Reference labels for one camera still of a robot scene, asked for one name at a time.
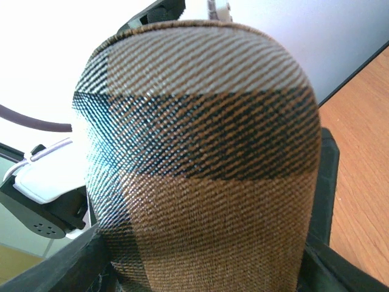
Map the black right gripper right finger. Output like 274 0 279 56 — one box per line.
297 128 388 291

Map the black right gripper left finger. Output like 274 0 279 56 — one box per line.
1 225 119 291

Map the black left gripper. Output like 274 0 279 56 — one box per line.
117 0 186 33

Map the brown plaid glasses case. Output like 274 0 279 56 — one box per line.
72 21 321 291

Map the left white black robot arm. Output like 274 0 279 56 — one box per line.
1 1 186 239

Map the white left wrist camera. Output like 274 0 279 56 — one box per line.
207 0 233 22

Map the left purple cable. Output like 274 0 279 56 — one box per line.
0 104 74 133

